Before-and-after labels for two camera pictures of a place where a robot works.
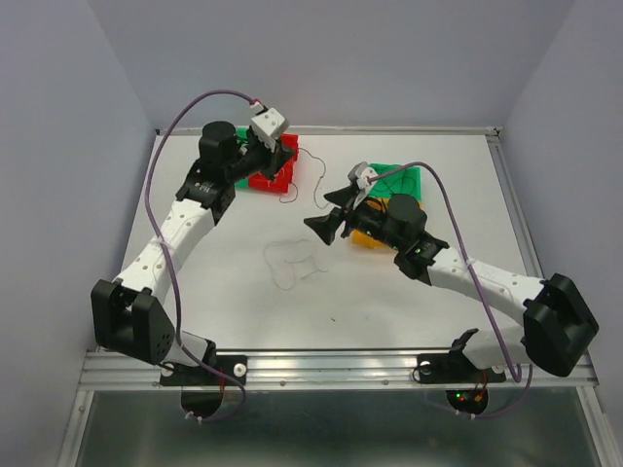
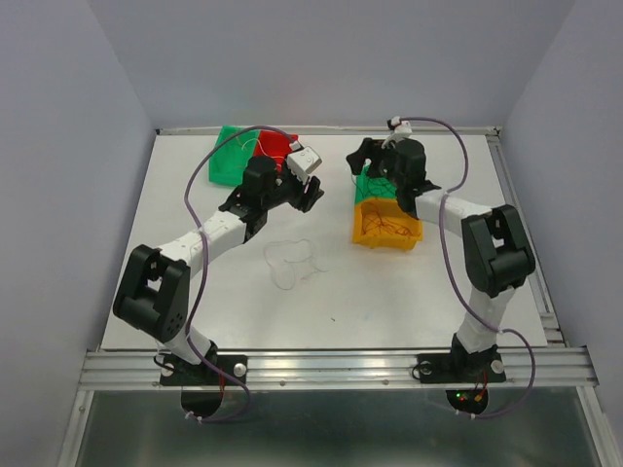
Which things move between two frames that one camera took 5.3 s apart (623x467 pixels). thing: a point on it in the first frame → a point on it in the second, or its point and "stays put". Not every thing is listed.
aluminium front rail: x=324 y=370 stays put
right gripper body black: x=365 y=219 → x=383 y=161
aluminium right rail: x=516 y=204 stays put
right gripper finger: x=326 y=226 → x=356 y=160
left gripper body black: x=256 y=158 → x=290 y=189
